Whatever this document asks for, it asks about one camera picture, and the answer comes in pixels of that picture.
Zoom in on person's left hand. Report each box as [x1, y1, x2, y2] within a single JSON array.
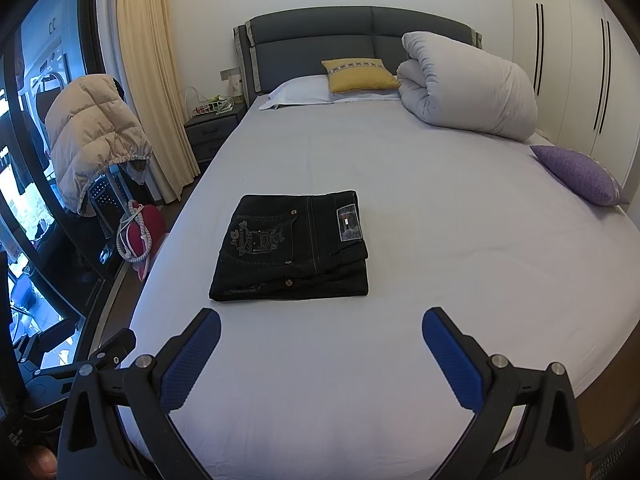
[[24, 447, 60, 480]]

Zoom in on purple pillow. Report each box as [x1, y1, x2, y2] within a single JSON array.
[[530, 145, 630, 207]]

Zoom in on grey padded headboard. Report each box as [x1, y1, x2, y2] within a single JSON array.
[[232, 6, 483, 108]]

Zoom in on white wire basket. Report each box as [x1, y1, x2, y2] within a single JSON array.
[[186, 87, 236, 120]]

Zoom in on rolled white duvet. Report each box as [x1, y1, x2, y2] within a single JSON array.
[[396, 31, 539, 142]]

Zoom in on black denim pants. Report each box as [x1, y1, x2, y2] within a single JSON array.
[[209, 190, 371, 302]]

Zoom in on glass window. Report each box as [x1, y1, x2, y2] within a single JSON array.
[[0, 0, 108, 361]]

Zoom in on white wardrobe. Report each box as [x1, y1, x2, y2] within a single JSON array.
[[505, 0, 640, 196]]

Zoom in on black chair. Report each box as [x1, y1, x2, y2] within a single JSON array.
[[87, 162, 132, 246]]

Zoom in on white pillow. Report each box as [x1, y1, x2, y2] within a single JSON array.
[[259, 74, 401, 110]]

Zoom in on beige puffer jacket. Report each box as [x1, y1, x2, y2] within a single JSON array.
[[44, 74, 152, 217]]

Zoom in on bed with white sheet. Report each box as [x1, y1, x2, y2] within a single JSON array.
[[112, 75, 633, 480]]

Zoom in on yellow pillow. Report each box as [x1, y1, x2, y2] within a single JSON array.
[[321, 58, 401, 95]]

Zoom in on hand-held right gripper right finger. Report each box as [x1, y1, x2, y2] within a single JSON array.
[[421, 306, 587, 480]]

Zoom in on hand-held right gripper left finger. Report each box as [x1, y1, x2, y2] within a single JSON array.
[[57, 307, 222, 480]]

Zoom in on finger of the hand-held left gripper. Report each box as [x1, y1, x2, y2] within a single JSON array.
[[89, 329, 137, 368]]

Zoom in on cream curtain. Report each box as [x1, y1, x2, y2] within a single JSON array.
[[116, 0, 201, 203]]

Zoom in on grey nightstand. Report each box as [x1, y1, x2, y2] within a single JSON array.
[[184, 105, 248, 176]]

